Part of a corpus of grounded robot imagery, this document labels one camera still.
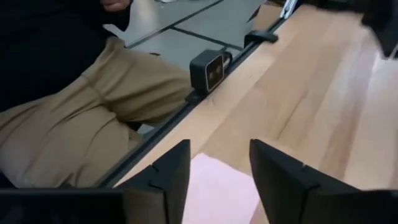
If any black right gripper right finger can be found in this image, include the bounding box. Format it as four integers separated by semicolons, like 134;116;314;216
249;138;360;224

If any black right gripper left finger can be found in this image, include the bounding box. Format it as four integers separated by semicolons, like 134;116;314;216
115;139;192;224

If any pink sticky note pad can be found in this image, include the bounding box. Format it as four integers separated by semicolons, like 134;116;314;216
182;152;268;224

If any person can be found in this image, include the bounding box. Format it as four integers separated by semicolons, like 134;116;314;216
0;0;193;189

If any person's hand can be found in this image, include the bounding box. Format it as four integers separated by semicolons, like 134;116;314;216
101;0;131;12

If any black table-level camera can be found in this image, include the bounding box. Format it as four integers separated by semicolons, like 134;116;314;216
188;49;233;94

